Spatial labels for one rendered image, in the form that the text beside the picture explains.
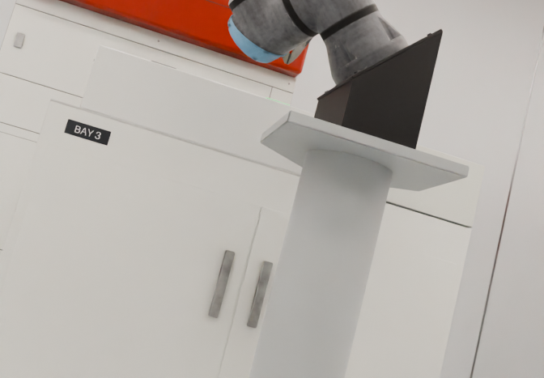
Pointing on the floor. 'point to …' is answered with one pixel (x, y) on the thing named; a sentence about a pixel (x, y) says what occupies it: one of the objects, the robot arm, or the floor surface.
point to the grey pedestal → (332, 239)
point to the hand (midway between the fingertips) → (289, 57)
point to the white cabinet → (189, 263)
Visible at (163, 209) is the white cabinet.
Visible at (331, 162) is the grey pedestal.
